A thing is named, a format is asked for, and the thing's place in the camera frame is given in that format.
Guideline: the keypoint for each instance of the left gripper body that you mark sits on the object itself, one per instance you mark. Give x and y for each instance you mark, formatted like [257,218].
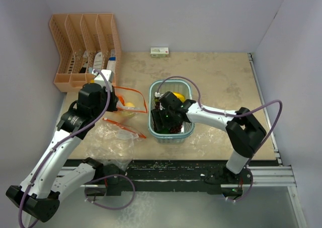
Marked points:
[111,106]

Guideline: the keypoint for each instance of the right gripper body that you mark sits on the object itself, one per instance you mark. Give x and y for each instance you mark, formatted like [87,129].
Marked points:
[167,120]

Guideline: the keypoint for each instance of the yellow apple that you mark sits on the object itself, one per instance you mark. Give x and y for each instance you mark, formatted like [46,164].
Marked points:
[129,106]

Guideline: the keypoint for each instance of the green lime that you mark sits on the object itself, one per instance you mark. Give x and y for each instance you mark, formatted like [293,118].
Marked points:
[165,131]

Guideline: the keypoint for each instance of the clear zip top bag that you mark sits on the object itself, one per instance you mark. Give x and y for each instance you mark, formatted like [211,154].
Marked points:
[130,95]

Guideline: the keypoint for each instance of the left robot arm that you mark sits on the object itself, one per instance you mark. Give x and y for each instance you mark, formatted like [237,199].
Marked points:
[42,191]

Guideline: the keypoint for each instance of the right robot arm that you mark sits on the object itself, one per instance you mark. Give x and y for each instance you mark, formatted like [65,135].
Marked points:
[245,132]

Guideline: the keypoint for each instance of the yellow banana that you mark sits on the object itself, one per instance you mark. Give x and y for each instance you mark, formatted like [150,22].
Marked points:
[180,96]

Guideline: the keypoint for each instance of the dark grape bunch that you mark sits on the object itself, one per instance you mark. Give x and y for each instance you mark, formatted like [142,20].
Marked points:
[176,130]

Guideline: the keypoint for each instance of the light blue plastic basket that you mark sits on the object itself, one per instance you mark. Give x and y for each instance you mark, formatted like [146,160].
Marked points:
[172,85]

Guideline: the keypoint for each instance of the white blue box in organizer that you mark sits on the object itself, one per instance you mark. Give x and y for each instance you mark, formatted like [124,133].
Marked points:
[111,65]

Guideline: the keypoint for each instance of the white bottle in organizer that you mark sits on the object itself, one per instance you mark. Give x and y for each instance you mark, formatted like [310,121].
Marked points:
[98,61]

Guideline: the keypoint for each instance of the green white small box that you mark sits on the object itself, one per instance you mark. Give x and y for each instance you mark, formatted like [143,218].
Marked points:
[159,52]

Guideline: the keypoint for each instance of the pink desk organizer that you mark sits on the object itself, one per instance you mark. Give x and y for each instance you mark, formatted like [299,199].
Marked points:
[79,38]

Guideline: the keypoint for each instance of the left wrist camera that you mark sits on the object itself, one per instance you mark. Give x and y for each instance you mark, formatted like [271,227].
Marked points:
[103,77]

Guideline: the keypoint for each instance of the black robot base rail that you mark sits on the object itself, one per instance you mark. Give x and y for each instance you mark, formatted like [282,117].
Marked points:
[205,176]

